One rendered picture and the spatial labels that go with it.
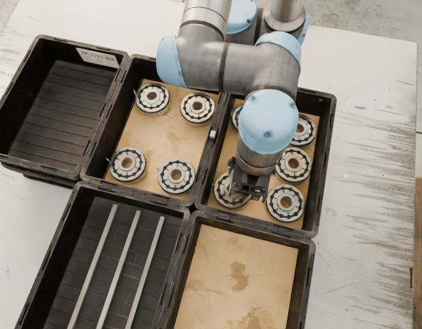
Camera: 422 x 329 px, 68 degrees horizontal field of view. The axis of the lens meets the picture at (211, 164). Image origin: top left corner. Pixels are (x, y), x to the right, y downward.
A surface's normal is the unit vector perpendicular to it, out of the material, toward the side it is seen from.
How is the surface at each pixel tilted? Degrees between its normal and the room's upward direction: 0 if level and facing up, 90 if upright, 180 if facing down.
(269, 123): 1
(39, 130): 0
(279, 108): 0
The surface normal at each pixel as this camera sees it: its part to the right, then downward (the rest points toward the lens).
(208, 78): -0.22, 0.67
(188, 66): -0.19, 0.38
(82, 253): -0.02, -0.34
